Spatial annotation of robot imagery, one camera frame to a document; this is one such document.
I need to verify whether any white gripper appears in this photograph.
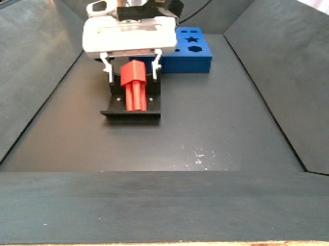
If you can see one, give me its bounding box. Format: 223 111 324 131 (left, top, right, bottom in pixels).
81 16 177 84

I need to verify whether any black curved fixture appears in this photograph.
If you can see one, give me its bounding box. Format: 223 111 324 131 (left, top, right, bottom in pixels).
100 61 160 119

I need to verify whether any red three prong object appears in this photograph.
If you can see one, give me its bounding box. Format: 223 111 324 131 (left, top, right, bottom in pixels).
120 60 147 111

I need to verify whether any black camera cable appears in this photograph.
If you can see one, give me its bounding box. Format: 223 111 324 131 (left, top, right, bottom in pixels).
177 0 215 25

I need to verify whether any blue foam shape board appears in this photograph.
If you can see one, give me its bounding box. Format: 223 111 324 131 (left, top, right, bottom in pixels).
159 27 212 73

